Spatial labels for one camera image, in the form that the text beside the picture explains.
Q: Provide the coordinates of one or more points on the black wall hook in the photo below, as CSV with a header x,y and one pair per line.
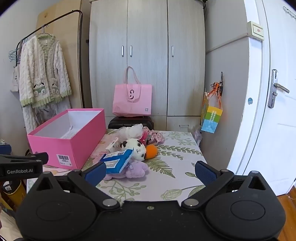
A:
x,y
221,81

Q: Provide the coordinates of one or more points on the yellow bag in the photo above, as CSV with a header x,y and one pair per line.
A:
x,y
16,194

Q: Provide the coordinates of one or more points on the colourful paper gift bag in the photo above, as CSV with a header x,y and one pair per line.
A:
x,y
211,118

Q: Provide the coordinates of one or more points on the grey wooden wardrobe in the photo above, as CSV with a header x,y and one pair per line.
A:
x,y
148,27

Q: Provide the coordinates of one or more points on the white mesh bath pouf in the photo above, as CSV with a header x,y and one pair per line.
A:
x,y
130,131

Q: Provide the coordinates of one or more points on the orange plush ball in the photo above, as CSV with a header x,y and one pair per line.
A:
x,y
151,151

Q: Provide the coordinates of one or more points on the pink cardboard box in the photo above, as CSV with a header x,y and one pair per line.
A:
x,y
76,148

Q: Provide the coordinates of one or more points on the white printed garment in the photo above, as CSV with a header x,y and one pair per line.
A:
x,y
47,113

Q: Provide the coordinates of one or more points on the white door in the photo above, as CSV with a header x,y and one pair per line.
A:
x,y
261,139

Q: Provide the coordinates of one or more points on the blue and white carton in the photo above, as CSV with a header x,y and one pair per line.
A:
x,y
115,160

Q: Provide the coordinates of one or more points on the small white cloth bag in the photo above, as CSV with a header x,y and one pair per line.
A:
x,y
15,78

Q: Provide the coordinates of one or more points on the black clothes rack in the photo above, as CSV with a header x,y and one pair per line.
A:
x,y
81,58

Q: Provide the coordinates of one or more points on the pink tote bag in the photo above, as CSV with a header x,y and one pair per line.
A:
x,y
131,104

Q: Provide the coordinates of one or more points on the light wooden board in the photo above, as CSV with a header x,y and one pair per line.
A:
x,y
67,23

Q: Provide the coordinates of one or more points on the black suitcase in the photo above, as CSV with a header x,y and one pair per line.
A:
x,y
115,122

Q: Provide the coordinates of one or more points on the metal door hook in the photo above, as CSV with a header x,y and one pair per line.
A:
x,y
289,11

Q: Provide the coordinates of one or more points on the beige wall switch box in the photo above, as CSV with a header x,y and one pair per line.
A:
x,y
255,30

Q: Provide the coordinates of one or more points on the small white packet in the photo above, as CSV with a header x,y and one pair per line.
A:
x,y
112,144

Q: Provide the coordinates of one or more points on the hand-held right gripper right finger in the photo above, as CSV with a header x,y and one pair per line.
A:
x,y
205,172

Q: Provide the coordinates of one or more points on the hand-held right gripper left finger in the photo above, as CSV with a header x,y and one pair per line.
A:
x,y
95,174

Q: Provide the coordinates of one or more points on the white panda plush toy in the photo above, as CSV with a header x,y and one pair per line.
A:
x,y
137,148

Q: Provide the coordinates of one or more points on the purple plush toy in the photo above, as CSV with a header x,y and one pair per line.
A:
x,y
136,171

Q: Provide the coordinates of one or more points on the floral bed sheet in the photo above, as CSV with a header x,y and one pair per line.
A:
x,y
175,162

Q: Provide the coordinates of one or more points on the white fluffy cardigan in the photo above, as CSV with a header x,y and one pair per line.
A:
x,y
46,69

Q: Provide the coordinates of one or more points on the clear plastic bag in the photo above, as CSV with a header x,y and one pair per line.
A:
x,y
198,136

